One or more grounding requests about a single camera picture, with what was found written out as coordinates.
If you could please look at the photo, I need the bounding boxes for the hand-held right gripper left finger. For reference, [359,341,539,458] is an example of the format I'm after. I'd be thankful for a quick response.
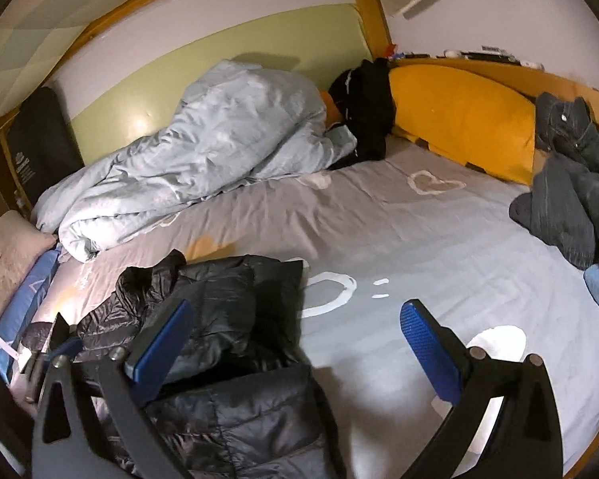
[32,299,198,479]

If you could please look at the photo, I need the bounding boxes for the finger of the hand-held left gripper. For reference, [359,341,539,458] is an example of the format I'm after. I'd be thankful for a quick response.
[52,312,84,360]

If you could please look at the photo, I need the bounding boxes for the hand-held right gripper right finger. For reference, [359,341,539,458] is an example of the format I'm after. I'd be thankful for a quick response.
[399,299,565,479]

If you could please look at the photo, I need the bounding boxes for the black puffer jacket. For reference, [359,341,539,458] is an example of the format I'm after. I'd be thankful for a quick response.
[22,249,350,479]

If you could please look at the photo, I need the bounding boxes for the blue pillow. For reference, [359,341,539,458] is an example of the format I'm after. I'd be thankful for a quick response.
[0,244,63,375]

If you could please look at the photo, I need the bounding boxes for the white desk lamp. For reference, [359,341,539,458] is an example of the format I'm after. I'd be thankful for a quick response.
[0,319,31,365]

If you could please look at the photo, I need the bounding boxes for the beige pillow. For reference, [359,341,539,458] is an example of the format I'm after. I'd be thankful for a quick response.
[0,210,58,320]

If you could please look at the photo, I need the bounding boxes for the black padded mat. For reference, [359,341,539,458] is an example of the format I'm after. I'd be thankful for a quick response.
[7,86,85,195]

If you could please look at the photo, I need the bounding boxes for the dark grey jeans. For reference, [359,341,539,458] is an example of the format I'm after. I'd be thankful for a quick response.
[509,92,599,270]

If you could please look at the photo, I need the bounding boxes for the light blue duvet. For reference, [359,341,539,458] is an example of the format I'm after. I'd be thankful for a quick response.
[32,59,359,263]

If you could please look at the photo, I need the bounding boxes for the yellow cushion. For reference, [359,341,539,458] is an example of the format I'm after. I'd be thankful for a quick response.
[387,63,538,186]

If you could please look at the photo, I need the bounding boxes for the black garment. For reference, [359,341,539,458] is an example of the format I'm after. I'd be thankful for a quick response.
[328,58,397,168]

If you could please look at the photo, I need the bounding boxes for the wooden bed frame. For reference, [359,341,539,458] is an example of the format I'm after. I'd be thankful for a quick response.
[0,0,599,479]

